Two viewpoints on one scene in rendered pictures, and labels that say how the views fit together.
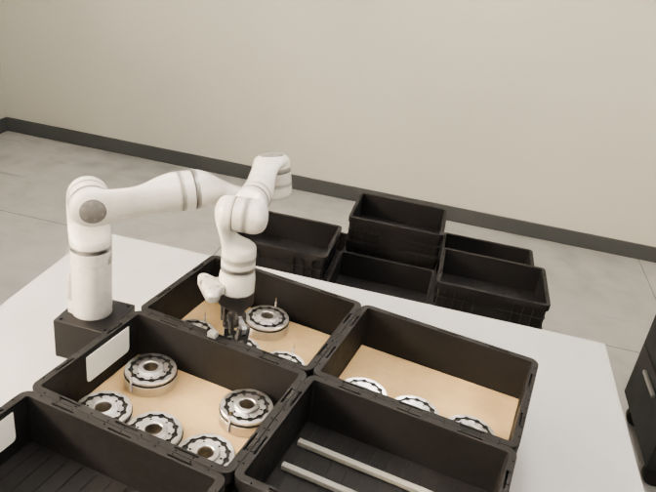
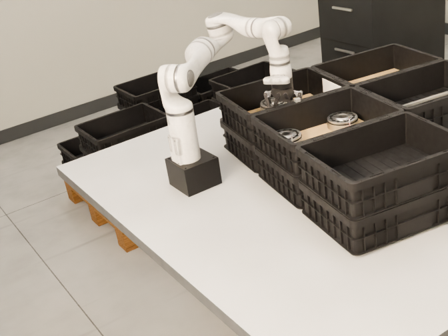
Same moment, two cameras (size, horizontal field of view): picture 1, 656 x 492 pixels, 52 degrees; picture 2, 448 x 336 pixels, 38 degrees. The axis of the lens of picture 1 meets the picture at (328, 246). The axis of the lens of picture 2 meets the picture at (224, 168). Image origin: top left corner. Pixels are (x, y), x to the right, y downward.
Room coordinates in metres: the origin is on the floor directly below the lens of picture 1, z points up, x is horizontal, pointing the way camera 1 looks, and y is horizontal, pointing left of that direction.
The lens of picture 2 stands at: (-0.30, 1.70, 1.72)
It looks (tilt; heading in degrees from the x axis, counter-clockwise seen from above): 26 degrees down; 321
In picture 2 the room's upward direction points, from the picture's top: 9 degrees counter-clockwise
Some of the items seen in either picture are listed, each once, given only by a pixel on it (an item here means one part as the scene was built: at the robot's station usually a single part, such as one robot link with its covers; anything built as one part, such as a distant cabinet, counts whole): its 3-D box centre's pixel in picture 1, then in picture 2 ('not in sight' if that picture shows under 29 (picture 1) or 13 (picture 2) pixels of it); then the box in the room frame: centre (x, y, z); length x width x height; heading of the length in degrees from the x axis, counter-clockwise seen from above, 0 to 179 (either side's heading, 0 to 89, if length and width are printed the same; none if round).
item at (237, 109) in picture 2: (255, 309); (281, 92); (1.24, 0.14, 0.92); 0.40 x 0.30 x 0.02; 71
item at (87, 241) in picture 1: (90, 217); (175, 90); (1.33, 0.53, 1.05); 0.09 x 0.09 x 0.17; 27
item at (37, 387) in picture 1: (176, 385); (325, 116); (0.96, 0.24, 0.92); 0.40 x 0.30 x 0.02; 71
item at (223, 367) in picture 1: (175, 406); (326, 131); (0.96, 0.24, 0.87); 0.40 x 0.30 x 0.11; 71
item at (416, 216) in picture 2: not in sight; (383, 197); (0.68, 0.34, 0.76); 0.40 x 0.30 x 0.12; 71
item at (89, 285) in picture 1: (91, 278); (183, 135); (1.33, 0.53, 0.89); 0.09 x 0.09 x 0.17; 80
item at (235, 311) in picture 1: (234, 305); (282, 88); (1.20, 0.18, 0.95); 0.08 x 0.08 x 0.09
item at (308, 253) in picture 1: (279, 280); (130, 161); (2.33, 0.17, 0.37); 0.40 x 0.30 x 0.45; 81
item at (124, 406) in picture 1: (102, 409); not in sight; (0.93, 0.36, 0.86); 0.10 x 0.10 x 0.01
